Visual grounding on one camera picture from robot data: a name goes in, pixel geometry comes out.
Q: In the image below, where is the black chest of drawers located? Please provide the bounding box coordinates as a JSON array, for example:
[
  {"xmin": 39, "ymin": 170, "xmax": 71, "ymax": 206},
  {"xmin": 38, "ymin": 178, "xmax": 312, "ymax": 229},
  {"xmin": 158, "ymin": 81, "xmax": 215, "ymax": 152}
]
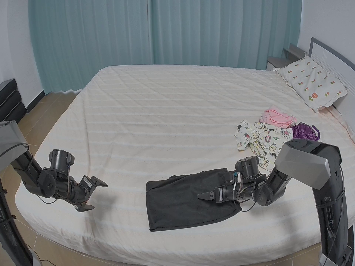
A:
[{"xmin": 0, "ymin": 78, "xmax": 27, "ymax": 122}]

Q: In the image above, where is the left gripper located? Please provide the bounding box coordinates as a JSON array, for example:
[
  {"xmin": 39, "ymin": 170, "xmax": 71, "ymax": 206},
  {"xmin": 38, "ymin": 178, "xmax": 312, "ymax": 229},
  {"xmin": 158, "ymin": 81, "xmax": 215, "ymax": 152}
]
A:
[{"xmin": 69, "ymin": 176, "xmax": 108, "ymax": 204}]

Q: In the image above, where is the purple garment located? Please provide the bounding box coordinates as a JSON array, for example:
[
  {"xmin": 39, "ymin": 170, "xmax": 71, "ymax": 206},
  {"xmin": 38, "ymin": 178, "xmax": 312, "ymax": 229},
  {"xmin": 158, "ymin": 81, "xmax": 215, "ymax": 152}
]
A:
[{"xmin": 292, "ymin": 122, "xmax": 321, "ymax": 142}]

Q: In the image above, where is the bed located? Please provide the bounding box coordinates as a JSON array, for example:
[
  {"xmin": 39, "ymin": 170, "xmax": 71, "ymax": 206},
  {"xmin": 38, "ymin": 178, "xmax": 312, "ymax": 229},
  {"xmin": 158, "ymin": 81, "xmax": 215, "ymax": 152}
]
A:
[{"xmin": 15, "ymin": 37, "xmax": 355, "ymax": 264}]

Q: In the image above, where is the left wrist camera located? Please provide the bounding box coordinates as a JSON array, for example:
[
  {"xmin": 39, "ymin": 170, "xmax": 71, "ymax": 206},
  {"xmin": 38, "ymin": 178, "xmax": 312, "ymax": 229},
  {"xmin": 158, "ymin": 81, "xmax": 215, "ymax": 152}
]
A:
[{"xmin": 75, "ymin": 203, "xmax": 95, "ymax": 213}]

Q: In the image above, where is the white printed pyjama top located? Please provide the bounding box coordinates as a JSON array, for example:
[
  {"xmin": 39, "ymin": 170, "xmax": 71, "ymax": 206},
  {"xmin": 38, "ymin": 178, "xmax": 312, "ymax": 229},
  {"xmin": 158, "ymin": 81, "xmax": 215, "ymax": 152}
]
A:
[{"xmin": 234, "ymin": 119, "xmax": 294, "ymax": 172}]

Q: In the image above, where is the grey bedside table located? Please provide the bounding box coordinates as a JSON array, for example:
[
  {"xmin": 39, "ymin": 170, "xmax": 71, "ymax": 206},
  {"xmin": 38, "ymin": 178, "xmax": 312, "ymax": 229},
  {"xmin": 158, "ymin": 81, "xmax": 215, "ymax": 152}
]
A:
[{"xmin": 267, "ymin": 44, "xmax": 307, "ymax": 71}]

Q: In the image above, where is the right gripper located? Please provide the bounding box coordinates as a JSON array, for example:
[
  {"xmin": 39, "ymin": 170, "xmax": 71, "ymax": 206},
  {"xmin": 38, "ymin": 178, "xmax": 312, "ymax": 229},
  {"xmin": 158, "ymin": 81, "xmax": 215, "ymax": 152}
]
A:
[{"xmin": 197, "ymin": 185, "xmax": 237, "ymax": 203}]

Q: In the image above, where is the black T-shirt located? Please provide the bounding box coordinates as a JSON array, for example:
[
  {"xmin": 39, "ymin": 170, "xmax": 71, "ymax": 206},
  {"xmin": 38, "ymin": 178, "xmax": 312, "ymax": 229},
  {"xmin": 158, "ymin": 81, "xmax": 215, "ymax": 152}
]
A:
[{"xmin": 146, "ymin": 168, "xmax": 241, "ymax": 233}]

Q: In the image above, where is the white printed pillow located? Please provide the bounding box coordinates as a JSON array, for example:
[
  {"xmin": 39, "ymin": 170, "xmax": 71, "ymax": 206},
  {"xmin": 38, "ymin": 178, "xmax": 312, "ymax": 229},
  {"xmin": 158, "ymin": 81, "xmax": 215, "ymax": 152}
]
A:
[{"xmin": 273, "ymin": 55, "xmax": 348, "ymax": 113}]

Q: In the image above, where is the blue-green curtain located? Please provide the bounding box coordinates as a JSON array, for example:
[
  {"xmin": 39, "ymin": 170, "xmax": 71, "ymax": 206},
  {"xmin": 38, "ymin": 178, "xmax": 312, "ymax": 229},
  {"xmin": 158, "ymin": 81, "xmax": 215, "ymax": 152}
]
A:
[{"xmin": 28, "ymin": 0, "xmax": 303, "ymax": 93}]

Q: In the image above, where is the pink garment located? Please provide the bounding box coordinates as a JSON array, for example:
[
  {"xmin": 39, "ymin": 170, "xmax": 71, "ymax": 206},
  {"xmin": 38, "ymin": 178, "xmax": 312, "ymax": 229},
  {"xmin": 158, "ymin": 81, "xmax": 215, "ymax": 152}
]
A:
[{"xmin": 259, "ymin": 106, "xmax": 297, "ymax": 128}]

